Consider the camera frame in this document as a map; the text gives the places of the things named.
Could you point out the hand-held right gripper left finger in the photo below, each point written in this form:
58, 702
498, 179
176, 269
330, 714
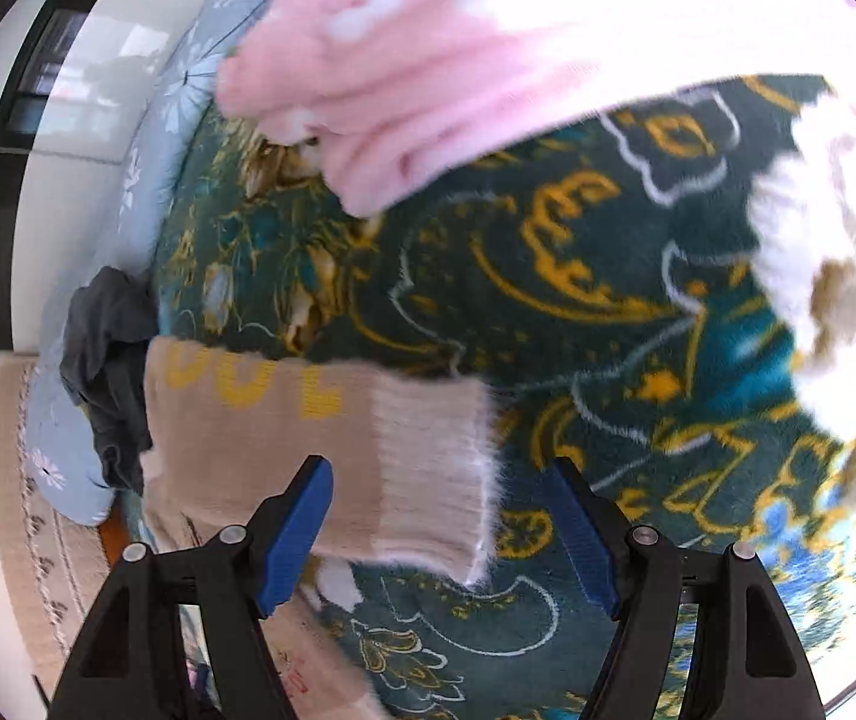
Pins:
294, 536

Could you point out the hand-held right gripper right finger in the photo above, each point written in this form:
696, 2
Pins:
587, 536

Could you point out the beige sweater with yellow letters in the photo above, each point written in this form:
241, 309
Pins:
248, 420

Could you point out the pink fleece garment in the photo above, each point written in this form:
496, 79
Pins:
473, 52

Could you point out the green floral blanket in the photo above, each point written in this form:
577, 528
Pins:
548, 300

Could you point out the dark grey cloth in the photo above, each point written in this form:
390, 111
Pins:
109, 360

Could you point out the beige patterned bed sheet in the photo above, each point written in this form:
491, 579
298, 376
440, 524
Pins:
30, 540

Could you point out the light blue flowered pillow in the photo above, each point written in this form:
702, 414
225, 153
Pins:
173, 90

